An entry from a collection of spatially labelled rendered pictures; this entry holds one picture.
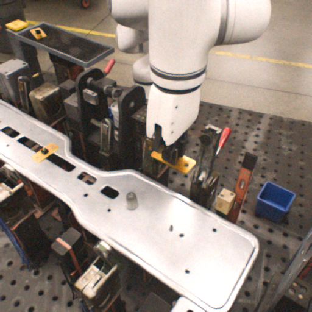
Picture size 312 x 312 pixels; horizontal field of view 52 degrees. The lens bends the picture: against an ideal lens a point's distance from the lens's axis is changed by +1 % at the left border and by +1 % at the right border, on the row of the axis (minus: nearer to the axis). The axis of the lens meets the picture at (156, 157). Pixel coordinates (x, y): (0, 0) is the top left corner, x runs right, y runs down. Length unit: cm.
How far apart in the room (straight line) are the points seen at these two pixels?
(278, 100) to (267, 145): 159
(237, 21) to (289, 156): 112
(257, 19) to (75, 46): 86
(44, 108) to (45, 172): 26
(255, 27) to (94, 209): 60
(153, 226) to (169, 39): 51
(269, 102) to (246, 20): 263
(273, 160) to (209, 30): 108
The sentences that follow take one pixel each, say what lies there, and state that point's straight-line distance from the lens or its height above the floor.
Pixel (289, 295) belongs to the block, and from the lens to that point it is 70.
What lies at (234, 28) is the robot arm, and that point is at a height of 152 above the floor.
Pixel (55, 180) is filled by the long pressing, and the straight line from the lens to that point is 94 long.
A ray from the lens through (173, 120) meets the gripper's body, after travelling 49.
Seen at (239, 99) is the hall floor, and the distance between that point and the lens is 301.
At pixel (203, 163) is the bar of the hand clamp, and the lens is 80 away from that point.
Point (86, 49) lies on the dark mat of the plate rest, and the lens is 119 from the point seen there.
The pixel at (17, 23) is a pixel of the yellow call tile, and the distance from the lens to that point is 146.
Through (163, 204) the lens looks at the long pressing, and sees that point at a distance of 85.
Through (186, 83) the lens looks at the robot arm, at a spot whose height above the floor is 144.
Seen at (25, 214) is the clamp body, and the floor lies 94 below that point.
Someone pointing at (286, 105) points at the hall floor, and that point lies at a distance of 306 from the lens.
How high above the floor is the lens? 169
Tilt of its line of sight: 46 degrees down
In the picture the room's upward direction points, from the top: straight up
